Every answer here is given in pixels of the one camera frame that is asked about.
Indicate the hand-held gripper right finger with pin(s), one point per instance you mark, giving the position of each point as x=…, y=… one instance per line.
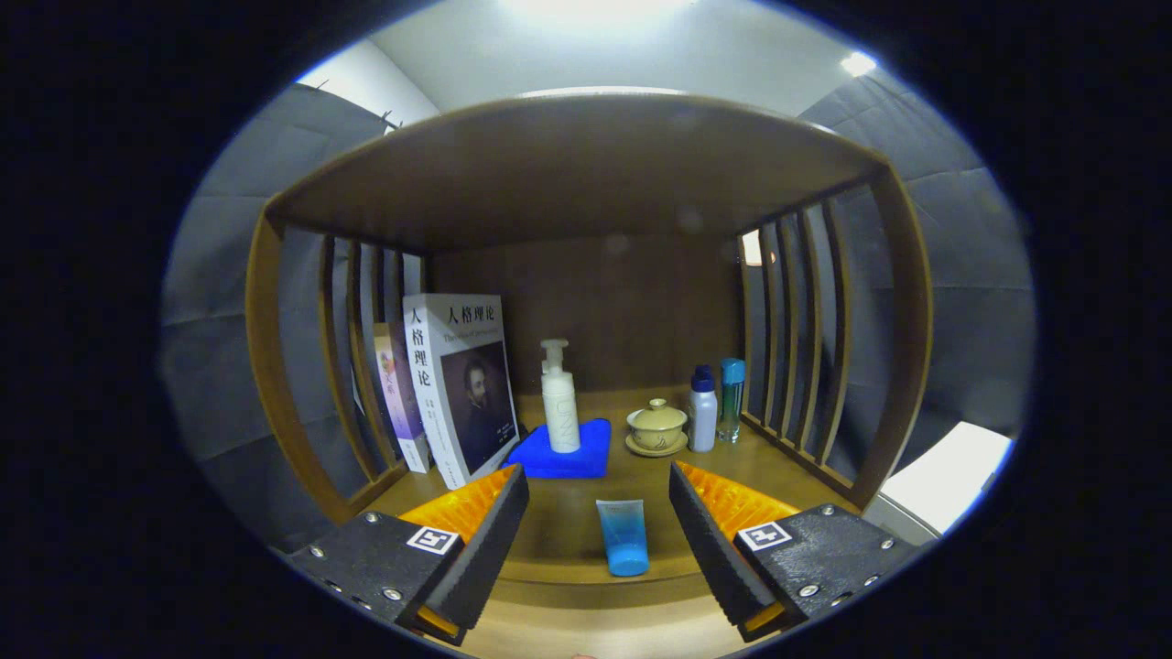
x=712, y=549

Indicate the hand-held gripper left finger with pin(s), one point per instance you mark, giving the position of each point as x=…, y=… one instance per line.
x=490, y=540

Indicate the blue cosmetic tube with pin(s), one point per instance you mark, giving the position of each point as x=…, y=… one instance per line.
x=623, y=540

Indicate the wooden countertop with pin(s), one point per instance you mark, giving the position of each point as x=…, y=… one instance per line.
x=568, y=513

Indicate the white grey filing cabinet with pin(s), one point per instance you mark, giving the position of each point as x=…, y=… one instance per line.
x=952, y=467

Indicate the wooden cabinet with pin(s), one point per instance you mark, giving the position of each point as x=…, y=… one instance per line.
x=586, y=165

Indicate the blue folded cloth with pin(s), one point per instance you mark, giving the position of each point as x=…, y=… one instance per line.
x=591, y=453

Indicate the white bottle blue cap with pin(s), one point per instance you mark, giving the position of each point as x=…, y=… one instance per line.
x=703, y=416

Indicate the yellow lidded teacup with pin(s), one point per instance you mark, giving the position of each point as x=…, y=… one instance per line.
x=656, y=426

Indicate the white pump bottle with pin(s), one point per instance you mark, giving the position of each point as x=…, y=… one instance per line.
x=560, y=412

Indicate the teal clear bottle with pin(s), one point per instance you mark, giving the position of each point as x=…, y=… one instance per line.
x=732, y=403

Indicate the white portrait book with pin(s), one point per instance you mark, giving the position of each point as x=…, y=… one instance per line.
x=458, y=394

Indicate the purple book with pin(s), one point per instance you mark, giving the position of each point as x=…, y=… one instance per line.
x=400, y=394

